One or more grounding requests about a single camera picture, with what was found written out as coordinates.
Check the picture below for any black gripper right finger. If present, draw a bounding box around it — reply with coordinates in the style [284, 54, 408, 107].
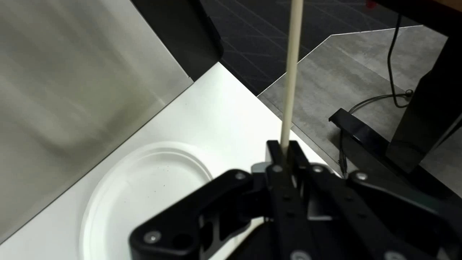
[287, 143, 462, 260]

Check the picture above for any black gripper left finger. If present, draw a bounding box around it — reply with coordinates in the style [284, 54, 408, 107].
[128, 141, 316, 260]

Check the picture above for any beige paper straw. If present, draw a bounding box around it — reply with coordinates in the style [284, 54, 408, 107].
[279, 0, 306, 159]

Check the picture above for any white paper plate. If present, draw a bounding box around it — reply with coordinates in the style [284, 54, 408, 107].
[78, 142, 215, 260]

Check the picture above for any grey floor cable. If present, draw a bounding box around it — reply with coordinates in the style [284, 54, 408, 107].
[338, 90, 416, 178]

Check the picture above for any black stand frame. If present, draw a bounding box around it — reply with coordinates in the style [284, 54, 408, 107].
[328, 0, 462, 194]

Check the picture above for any thin black floor cable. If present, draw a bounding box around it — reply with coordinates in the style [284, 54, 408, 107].
[385, 13, 416, 110]

